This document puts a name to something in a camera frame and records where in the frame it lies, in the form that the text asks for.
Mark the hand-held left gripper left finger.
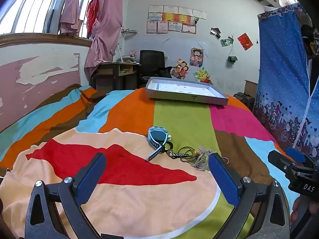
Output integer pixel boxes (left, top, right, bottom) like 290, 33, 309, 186
25, 152, 107, 239

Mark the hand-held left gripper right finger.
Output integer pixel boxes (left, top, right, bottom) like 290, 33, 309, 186
209, 152, 291, 239

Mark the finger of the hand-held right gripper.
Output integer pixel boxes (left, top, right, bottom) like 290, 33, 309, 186
268, 150, 296, 179
285, 147, 306, 163

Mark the large silver ring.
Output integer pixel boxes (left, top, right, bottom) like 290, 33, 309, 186
198, 147, 215, 167
196, 148, 212, 172
193, 148, 210, 171

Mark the black braided chain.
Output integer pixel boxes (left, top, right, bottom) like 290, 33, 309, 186
167, 150, 191, 159

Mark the blue smartwatch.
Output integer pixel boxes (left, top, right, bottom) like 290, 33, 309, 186
148, 126, 172, 162

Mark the grey cardboard box tray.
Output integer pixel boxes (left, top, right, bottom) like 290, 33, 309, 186
145, 77, 229, 106

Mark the person's right hand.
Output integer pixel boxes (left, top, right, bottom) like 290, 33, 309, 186
290, 196, 304, 227

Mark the colourful patchwork blanket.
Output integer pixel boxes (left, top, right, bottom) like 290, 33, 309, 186
0, 84, 299, 239

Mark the dark suitcase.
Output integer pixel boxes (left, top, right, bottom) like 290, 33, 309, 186
233, 92, 256, 110

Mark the wooden cabinet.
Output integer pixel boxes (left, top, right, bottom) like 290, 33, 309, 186
244, 79, 259, 99

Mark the blue printed wardrobe cloth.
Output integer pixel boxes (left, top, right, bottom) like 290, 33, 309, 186
252, 3, 319, 160

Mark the yellow bear sticker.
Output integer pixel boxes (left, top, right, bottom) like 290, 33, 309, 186
194, 67, 213, 85

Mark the wooden desk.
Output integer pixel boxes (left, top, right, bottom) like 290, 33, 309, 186
90, 61, 140, 90

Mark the cartoon family sticker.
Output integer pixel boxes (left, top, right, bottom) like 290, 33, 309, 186
170, 58, 190, 80

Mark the white desk lamp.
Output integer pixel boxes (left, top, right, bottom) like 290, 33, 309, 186
116, 43, 125, 63

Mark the black office chair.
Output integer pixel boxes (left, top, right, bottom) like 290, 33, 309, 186
138, 50, 167, 88

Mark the long pink curtain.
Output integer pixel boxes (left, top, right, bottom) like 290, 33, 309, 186
84, 0, 124, 78

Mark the red hanging net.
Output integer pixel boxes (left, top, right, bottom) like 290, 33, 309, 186
86, 0, 99, 40

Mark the short pink curtain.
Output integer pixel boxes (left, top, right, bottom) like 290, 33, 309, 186
59, 0, 84, 37

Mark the barred window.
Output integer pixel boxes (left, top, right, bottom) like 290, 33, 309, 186
0, 0, 98, 40

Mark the red wall card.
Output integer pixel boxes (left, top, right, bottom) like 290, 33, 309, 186
237, 32, 254, 51

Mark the cartoon wall poster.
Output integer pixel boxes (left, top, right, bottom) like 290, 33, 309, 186
190, 47, 204, 67

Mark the green wall card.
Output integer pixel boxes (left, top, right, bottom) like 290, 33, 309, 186
220, 36, 234, 47

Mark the group of wall certificates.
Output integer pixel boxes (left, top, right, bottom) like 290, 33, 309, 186
146, 5, 207, 35

